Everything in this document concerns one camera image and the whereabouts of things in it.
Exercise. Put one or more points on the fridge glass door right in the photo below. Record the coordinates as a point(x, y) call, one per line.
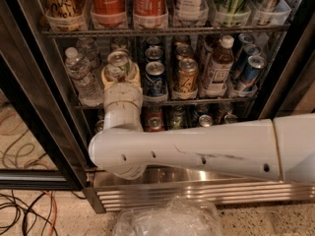
point(293, 75)

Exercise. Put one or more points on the rear clear water bottle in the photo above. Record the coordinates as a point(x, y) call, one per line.
point(89, 48)

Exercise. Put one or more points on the blue red bull can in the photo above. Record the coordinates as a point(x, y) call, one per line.
point(251, 72)
point(247, 51)

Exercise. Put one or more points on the front blue red bull can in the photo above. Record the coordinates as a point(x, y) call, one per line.
point(251, 72)

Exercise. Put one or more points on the front blue pepsi can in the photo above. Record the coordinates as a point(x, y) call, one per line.
point(154, 82)

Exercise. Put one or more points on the clear water bottle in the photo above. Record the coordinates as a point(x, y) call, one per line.
point(80, 71)
point(89, 48)

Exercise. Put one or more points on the orange lacroix can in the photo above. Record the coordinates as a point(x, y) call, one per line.
point(186, 75)
point(183, 51)

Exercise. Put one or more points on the red coca-cola can left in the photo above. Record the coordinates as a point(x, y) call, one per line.
point(109, 13)

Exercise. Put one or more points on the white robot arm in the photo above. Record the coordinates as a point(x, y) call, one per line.
point(279, 149)

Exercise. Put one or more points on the bottom shelf blue can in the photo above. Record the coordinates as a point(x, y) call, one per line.
point(205, 121)

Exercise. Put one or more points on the green white 7up can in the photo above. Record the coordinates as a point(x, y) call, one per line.
point(119, 66)

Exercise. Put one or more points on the blue pepsi can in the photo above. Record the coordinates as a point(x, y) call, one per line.
point(154, 54)
point(154, 82)

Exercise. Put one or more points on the front clear water bottle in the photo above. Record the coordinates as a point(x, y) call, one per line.
point(80, 71)

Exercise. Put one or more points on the clear plastic bag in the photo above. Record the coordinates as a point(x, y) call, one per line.
point(178, 217)

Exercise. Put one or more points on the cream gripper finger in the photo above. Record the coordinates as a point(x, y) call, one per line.
point(134, 76)
point(104, 77)

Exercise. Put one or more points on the yellow lacroix can top shelf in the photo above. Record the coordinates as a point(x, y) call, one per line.
point(64, 0)

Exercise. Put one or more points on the bottom shelf red can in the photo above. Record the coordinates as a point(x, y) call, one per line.
point(155, 125)

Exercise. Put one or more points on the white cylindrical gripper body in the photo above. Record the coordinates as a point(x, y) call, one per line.
point(122, 92)

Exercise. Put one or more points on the open fridge glass door left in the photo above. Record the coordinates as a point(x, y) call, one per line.
point(34, 79)

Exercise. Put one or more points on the amber tea bottle white cap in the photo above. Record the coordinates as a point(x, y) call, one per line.
point(215, 74)

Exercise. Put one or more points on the bottom shelf orange can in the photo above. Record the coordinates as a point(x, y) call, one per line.
point(230, 118)

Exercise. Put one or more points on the front orange lacroix can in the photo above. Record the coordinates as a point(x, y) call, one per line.
point(186, 75)

